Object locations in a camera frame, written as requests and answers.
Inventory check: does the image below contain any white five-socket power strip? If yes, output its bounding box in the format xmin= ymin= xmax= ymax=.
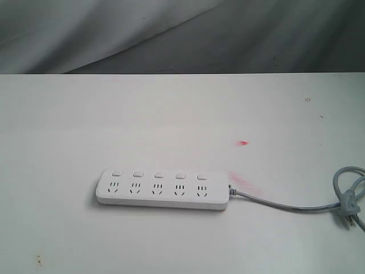
xmin=95 ymin=167 xmax=229 ymax=211

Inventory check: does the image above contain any grey backdrop cloth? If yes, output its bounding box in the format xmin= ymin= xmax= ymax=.
xmin=1 ymin=1 xmax=364 ymax=74

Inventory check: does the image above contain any grey power cord with plug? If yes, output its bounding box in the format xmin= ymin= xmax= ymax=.
xmin=228 ymin=166 xmax=365 ymax=232

